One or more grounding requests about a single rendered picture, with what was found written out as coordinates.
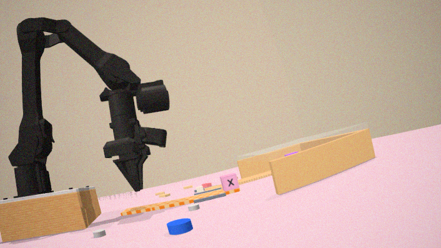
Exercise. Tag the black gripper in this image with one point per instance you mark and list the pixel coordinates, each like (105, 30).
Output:
(131, 156)

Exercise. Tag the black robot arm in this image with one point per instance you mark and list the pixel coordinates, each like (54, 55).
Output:
(35, 132)

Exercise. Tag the blue short cylinder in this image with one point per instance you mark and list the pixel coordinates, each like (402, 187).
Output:
(179, 226)

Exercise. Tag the pink cube with x marks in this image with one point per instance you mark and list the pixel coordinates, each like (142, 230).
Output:
(229, 182)

